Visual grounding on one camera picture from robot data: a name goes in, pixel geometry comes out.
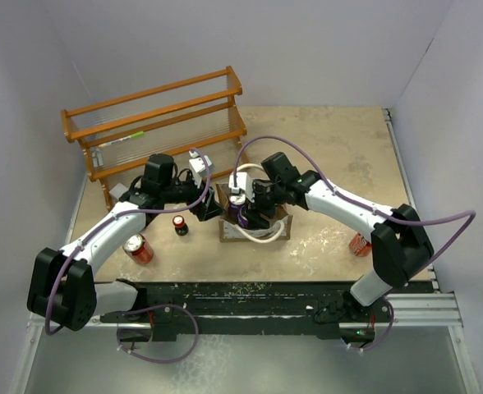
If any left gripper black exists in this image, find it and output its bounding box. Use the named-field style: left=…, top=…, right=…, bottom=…
left=160, top=172, right=225, bottom=221

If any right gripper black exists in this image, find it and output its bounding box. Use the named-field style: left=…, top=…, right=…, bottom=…
left=241, top=181, right=286, bottom=230

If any purple soda can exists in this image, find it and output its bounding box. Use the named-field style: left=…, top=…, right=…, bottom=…
left=228, top=194, right=249, bottom=229

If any canvas bag with rope handles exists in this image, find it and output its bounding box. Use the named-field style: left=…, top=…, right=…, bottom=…
left=216, top=163, right=292, bottom=244

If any red soda can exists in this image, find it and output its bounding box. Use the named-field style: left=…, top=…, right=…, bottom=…
left=348, top=233, right=372, bottom=257
left=122, top=233, right=154, bottom=266

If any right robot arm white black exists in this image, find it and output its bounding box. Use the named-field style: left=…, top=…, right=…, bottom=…
left=229, top=152, right=434, bottom=321

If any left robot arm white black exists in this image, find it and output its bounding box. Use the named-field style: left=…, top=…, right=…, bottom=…
left=26, top=149, right=223, bottom=331

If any small dark sauce bottle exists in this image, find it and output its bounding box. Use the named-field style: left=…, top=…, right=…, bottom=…
left=172, top=215, right=189, bottom=236

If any orange wooden rack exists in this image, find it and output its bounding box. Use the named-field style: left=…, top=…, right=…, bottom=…
left=61, top=66, right=247, bottom=208

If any white box on rack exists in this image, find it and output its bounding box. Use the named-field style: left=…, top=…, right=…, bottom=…
left=109, top=183, right=129, bottom=201

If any green marker pen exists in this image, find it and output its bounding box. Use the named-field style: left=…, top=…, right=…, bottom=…
left=97, top=131, right=145, bottom=148

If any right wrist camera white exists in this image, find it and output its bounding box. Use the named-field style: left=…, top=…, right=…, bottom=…
left=228, top=172, right=255, bottom=202

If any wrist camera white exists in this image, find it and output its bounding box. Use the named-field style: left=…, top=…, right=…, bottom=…
left=188, top=149, right=214, bottom=186
left=228, top=172, right=255, bottom=202

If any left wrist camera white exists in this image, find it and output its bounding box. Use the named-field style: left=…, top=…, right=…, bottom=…
left=188, top=149, right=214, bottom=186

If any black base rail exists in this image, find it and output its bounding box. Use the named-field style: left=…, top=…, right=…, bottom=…
left=101, top=282, right=394, bottom=341

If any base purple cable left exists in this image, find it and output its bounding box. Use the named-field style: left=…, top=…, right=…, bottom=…
left=117, top=302, right=202, bottom=364

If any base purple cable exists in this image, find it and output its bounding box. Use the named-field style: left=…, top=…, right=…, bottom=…
left=342, top=297, right=395, bottom=355
left=117, top=302, right=202, bottom=364

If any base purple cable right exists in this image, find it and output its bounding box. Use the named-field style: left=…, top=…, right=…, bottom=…
left=342, top=297, right=395, bottom=355

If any aluminium frame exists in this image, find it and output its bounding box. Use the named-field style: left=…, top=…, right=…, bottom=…
left=9, top=108, right=483, bottom=394

